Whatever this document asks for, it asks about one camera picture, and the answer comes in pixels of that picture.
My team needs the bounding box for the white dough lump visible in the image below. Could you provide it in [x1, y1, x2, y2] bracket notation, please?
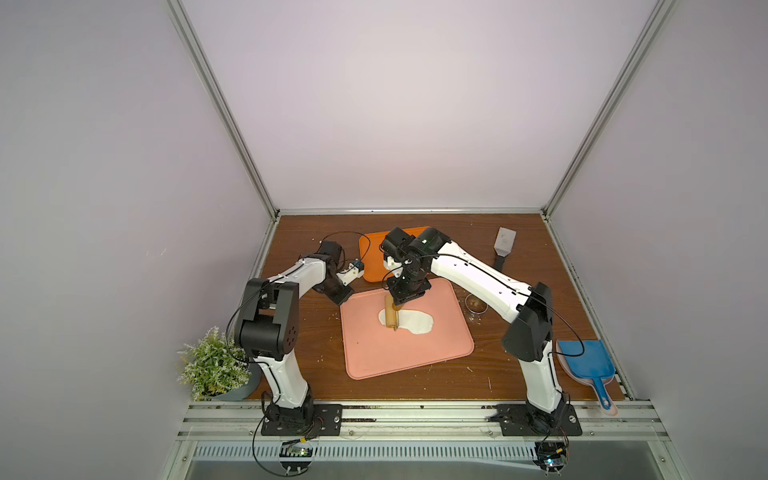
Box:
[396, 310, 434, 335]

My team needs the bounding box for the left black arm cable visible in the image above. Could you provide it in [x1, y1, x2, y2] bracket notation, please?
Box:
[317, 231, 373, 262]

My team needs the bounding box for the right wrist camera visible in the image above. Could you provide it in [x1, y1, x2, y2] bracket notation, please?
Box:
[383, 254, 403, 276]

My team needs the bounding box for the blue dustpan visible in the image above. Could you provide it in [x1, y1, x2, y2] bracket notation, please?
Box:
[555, 340, 618, 416]

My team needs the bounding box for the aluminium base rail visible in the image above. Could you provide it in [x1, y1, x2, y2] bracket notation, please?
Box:
[175, 401, 668, 469]

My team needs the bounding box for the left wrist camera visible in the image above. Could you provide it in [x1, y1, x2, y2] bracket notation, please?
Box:
[336, 259, 365, 286]

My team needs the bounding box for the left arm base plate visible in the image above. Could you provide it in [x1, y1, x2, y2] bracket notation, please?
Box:
[260, 404, 343, 438]

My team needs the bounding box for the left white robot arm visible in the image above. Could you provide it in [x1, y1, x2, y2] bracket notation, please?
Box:
[233, 240, 353, 431]

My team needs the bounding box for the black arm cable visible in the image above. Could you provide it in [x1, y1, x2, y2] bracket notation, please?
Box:
[317, 231, 373, 262]
[545, 305, 586, 359]

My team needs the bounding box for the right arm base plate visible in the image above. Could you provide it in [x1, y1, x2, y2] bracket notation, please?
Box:
[488, 402, 583, 437]

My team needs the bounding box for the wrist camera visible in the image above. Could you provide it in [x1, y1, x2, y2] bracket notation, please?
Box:
[383, 254, 403, 276]
[336, 259, 365, 286]

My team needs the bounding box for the wooden rolling pin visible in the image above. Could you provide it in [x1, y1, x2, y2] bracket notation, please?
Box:
[384, 293, 399, 331]

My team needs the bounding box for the small green potted plant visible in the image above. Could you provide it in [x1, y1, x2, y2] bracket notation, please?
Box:
[178, 327, 261, 401]

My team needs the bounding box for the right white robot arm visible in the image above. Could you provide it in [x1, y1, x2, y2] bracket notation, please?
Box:
[380, 228, 567, 431]

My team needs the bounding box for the orange plastic tray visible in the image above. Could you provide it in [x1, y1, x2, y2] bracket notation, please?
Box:
[358, 226, 430, 284]

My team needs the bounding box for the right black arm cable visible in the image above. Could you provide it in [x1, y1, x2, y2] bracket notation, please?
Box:
[545, 305, 586, 359]

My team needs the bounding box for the black handled metal spatula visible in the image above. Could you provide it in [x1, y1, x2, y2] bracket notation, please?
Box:
[493, 227, 517, 272]

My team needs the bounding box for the pink silicone mat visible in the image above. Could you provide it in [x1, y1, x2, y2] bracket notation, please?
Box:
[340, 279, 474, 380]

